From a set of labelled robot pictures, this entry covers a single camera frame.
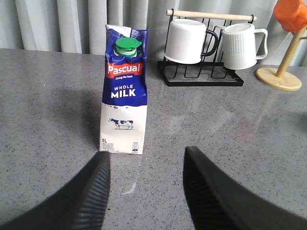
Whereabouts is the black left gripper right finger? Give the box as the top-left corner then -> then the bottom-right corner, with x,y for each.
183,146 -> 307,230

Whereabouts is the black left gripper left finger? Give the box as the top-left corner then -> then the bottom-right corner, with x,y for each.
0,152 -> 110,230

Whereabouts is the blue white milk carton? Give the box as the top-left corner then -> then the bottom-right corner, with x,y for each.
99,24 -> 148,154

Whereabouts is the wooden mug tree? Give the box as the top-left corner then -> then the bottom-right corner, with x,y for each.
255,26 -> 307,91

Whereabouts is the white ribbed mug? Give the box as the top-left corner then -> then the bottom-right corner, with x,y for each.
222,23 -> 268,70

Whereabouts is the grey curtain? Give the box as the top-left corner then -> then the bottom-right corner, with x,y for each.
0,0 -> 292,65

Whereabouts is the orange mug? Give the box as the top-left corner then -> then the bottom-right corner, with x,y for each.
273,0 -> 307,32

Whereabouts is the black wire mug rack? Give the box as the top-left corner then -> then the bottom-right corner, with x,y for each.
157,9 -> 257,87

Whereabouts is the white mug black handle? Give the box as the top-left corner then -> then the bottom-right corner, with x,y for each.
164,19 -> 219,64

